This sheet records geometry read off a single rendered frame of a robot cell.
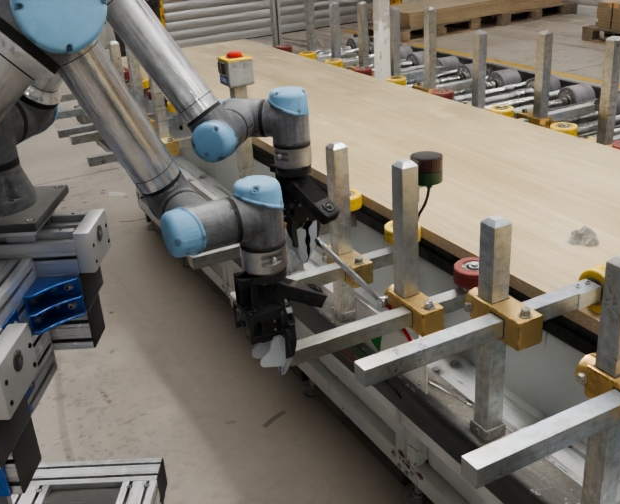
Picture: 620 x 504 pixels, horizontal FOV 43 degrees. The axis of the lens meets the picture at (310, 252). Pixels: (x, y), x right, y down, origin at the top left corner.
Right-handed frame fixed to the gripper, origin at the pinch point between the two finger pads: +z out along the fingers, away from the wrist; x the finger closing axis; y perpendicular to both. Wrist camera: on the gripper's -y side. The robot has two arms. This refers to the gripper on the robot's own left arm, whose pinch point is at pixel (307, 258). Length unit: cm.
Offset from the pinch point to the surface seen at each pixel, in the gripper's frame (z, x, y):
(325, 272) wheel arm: 3.6, -2.5, -2.6
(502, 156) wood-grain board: -1, -78, -2
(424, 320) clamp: 3.4, 2.5, -31.1
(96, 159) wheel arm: 7, -28, 121
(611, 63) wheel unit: -19, -121, -12
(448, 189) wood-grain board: -0.9, -48.4, -3.5
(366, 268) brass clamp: 3.6, -8.9, -8.6
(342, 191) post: -11.9, -10.5, -1.5
